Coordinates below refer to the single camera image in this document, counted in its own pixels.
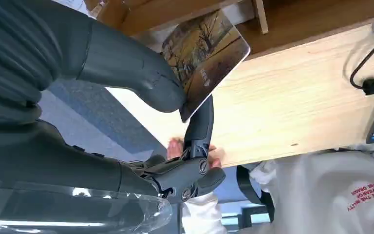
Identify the person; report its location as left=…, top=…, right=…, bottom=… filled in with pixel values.
left=182, top=142, right=374, bottom=234

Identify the person's left hand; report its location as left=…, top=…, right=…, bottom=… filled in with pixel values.
left=167, top=137, right=223, bottom=169

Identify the wooden card box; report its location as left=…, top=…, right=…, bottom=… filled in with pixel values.
left=83, top=0, right=374, bottom=61

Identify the clear plastic guard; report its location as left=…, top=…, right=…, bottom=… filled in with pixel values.
left=0, top=180, right=174, bottom=234

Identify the black laptop charger cable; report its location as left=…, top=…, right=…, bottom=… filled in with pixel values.
left=350, top=19, right=374, bottom=96

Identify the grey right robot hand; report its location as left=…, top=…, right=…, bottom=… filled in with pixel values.
left=0, top=19, right=226, bottom=203

